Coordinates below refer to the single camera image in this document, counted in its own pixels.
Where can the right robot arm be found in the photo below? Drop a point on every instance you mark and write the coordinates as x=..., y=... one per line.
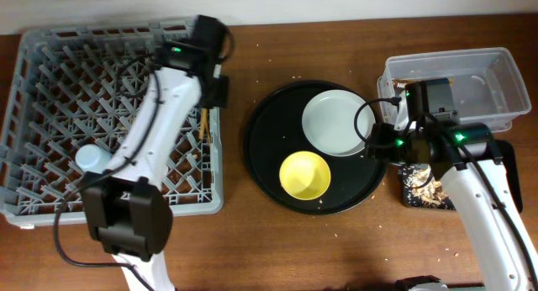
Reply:
x=465, y=158

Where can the brown snack wrapper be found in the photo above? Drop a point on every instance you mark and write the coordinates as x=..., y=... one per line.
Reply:
x=402, y=83

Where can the wooden chopstick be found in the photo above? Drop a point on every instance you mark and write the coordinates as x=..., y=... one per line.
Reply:
x=206, y=125
x=201, y=135

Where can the light blue cup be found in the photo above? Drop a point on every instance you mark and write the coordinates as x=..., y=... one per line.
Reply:
x=92, y=158

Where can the grey round plate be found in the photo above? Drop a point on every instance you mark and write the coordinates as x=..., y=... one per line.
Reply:
x=329, y=122

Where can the black rectangular tray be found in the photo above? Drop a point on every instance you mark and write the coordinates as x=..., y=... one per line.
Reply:
x=509, y=160

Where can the food scraps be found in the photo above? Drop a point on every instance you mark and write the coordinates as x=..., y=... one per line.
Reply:
x=421, y=189

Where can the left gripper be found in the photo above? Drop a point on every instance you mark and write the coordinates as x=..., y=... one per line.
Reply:
x=224, y=103

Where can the yellow bowl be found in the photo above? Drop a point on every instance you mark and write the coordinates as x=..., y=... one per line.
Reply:
x=305, y=175

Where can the round black tray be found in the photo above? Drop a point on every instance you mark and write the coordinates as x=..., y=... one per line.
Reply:
x=274, y=132

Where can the grey dishwasher rack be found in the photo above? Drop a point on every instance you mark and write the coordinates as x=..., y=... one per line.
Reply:
x=77, y=86

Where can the clear plastic bin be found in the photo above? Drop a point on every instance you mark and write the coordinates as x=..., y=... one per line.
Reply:
x=486, y=83

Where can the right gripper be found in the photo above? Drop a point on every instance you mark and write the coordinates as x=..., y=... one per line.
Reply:
x=382, y=133

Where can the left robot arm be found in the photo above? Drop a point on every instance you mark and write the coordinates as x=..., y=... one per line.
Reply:
x=123, y=204

